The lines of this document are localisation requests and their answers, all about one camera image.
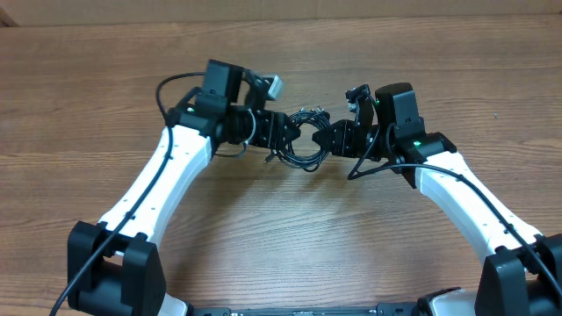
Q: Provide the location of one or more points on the cardboard back wall panel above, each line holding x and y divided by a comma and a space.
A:
115, 12

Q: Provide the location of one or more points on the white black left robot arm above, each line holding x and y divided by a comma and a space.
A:
114, 267

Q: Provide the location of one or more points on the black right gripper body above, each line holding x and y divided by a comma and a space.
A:
343, 138

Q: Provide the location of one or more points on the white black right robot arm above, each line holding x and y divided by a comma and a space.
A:
521, 267

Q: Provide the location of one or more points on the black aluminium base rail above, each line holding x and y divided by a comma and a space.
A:
307, 310

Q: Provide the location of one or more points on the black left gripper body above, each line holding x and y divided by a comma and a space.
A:
268, 132

